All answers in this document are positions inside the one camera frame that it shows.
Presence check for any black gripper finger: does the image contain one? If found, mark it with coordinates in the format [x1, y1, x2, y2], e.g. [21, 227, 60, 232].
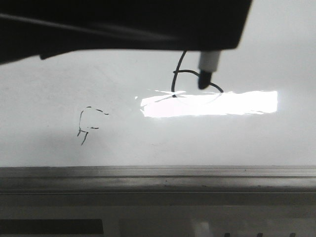
[0, 0, 251, 64]

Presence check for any black and white whiteboard marker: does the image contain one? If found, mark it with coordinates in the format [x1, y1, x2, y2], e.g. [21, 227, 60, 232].
[198, 50, 221, 89]

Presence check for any white whiteboard with metal frame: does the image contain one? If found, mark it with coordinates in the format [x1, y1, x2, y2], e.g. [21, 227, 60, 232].
[0, 0, 316, 194]

